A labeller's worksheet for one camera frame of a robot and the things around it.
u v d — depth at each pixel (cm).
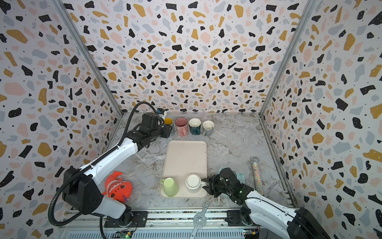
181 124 103
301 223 42
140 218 74
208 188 76
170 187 75
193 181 80
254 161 92
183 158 95
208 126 106
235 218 74
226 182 64
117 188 75
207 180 74
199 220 74
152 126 64
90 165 44
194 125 103
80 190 41
